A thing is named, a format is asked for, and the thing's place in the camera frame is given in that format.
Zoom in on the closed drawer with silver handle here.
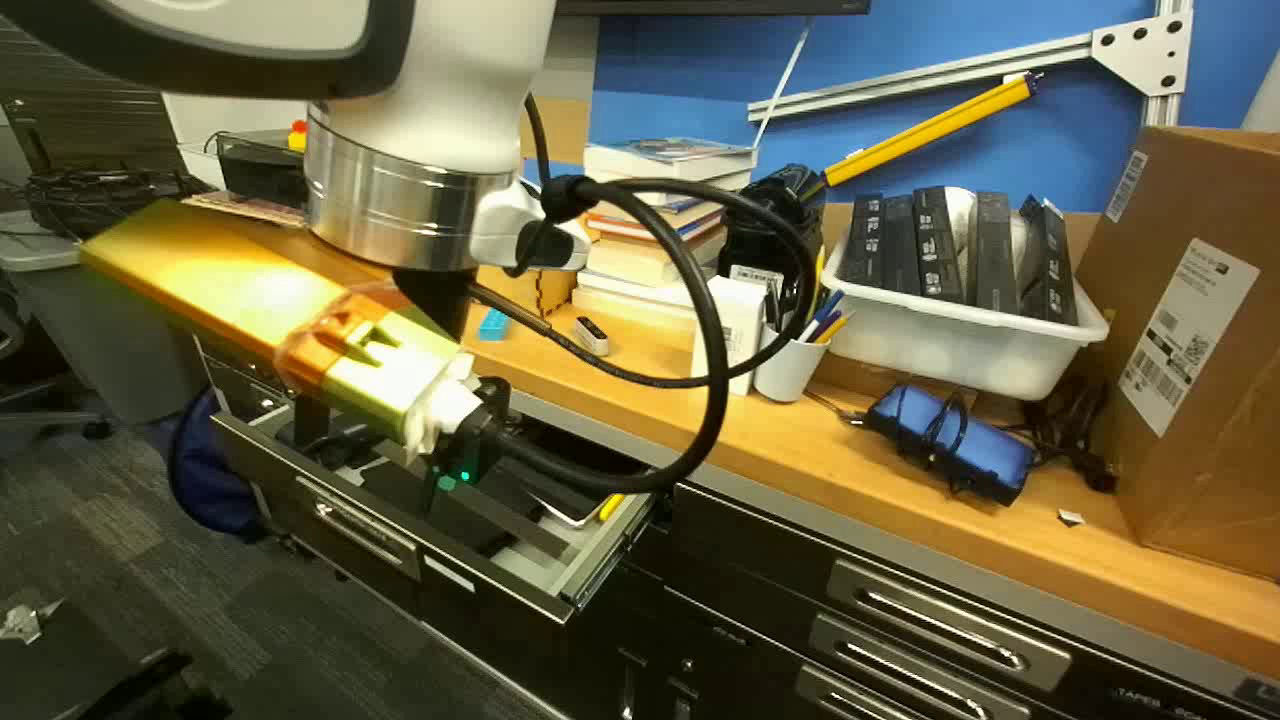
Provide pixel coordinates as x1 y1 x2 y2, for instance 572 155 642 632
674 484 1280 713
663 556 1071 720
657 623 964 720

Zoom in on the blue wall board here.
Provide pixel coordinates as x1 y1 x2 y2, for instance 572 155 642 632
588 12 1280 214

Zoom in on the thin white rod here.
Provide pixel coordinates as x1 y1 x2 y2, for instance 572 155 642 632
749 22 818 168

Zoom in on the black device with red button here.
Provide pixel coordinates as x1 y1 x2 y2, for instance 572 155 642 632
213 117 320 209

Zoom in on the black tangled bag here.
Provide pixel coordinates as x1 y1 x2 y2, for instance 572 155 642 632
20 155 169 248

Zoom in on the yellow flat bar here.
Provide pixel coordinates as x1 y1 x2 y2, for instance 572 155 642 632
821 70 1046 191

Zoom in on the black monitor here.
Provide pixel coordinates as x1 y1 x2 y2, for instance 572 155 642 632
557 0 877 20

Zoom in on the black cable bundle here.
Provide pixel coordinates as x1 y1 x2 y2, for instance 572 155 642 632
1024 373 1128 494

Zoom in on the thin reddish brown book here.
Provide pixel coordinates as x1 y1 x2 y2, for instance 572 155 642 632
580 196 732 250

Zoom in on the thick beige book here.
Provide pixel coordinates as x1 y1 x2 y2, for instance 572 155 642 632
578 241 732 325

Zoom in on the white pen cup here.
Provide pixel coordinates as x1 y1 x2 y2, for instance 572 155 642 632
749 310 839 407

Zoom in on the blue pen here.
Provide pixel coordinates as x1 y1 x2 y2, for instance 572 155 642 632
810 285 849 341

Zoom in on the white plastic bin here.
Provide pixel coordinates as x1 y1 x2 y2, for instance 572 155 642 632
818 214 1117 405

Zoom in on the thick black camera cable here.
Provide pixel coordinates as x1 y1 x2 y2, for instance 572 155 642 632
471 175 736 494

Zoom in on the black ribbed plastic part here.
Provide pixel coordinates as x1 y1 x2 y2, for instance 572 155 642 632
884 183 971 302
1016 191 1082 326
837 191 891 286
964 188 1029 317

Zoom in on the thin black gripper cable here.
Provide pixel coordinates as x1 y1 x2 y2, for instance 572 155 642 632
465 92 824 391

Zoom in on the small silver usb stick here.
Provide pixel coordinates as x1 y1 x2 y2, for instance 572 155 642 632
569 310 620 362

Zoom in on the white small box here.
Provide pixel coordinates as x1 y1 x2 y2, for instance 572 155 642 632
691 262 778 391

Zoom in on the aluminium bracket rail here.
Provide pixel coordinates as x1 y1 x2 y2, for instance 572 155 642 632
745 0 1202 133

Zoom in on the brown cardboard box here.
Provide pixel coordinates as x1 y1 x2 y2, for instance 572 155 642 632
1071 124 1280 583

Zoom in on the blue fabric pouch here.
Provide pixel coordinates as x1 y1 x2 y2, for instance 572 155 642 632
866 381 1046 506

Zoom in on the open black metal drawer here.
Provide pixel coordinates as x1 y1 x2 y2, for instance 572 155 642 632
210 354 663 632

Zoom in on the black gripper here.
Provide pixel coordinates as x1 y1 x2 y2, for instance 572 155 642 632
394 262 481 341

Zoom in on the wooden tray box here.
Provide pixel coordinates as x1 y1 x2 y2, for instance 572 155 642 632
78 196 407 369

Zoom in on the black desk device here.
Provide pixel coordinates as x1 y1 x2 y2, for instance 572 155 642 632
724 158 831 285

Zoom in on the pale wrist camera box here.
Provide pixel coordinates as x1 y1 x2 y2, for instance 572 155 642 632
279 293 489 451

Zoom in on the dark blue bag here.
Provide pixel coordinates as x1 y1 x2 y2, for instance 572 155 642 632
165 383 273 544

